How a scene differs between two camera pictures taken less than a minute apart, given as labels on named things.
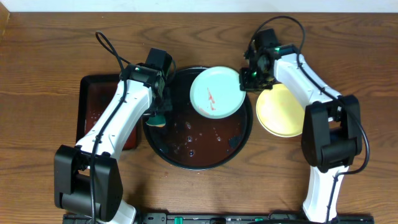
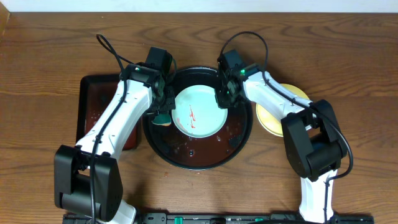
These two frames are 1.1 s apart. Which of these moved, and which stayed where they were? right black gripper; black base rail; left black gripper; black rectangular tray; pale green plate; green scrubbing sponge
Moved: right black gripper; green scrubbing sponge; pale green plate
Stayed: black rectangular tray; left black gripper; black base rail
